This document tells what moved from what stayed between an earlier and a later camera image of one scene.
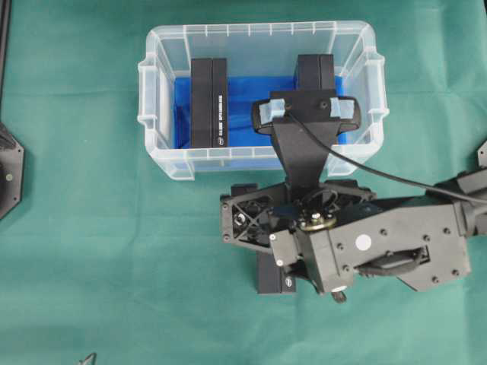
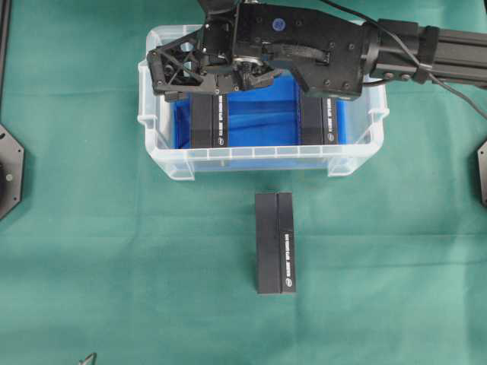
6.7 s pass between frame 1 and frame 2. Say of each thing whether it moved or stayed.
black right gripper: moved
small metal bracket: stayed
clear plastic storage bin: stayed
